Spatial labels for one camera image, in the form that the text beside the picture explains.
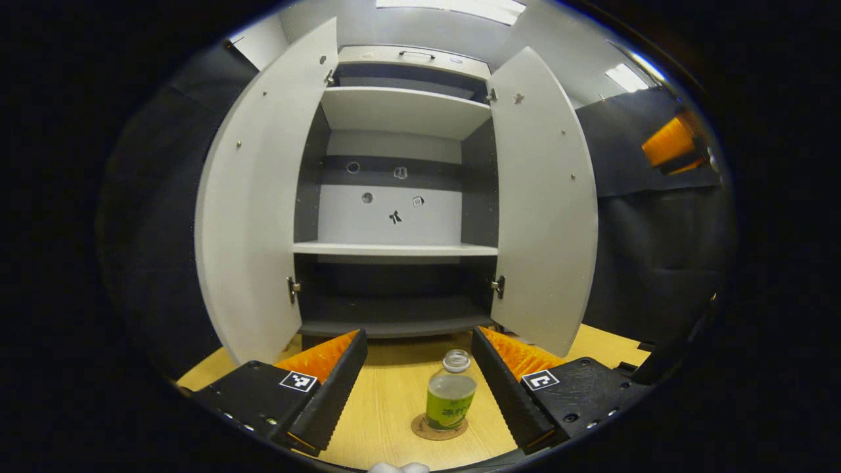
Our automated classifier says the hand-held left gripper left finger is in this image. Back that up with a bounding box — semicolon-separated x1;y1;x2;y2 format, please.
179;328;369;457

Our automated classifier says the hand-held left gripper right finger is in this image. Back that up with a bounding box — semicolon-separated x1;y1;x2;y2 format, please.
470;325;654;455

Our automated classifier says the green label plastic bottle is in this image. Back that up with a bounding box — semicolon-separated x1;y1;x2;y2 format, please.
425;349;478;432

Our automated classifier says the round cork coaster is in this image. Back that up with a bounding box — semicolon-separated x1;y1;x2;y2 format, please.
411;413;469;441

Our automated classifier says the grey cabinet door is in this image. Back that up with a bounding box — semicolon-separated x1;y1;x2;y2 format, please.
488;46;599;359
195;17;339;366

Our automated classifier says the grey cabinet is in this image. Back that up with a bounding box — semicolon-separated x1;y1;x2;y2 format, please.
292;45;507;341

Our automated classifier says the grey cabinet shelf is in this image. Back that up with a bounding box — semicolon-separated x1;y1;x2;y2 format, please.
293;240;499;265
320;86;493;141

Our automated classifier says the ceiling light panel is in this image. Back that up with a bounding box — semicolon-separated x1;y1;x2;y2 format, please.
604;62;650;93
376;0;528;27

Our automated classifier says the black backdrop cloth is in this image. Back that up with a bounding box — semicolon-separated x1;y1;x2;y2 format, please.
99;39;733;378

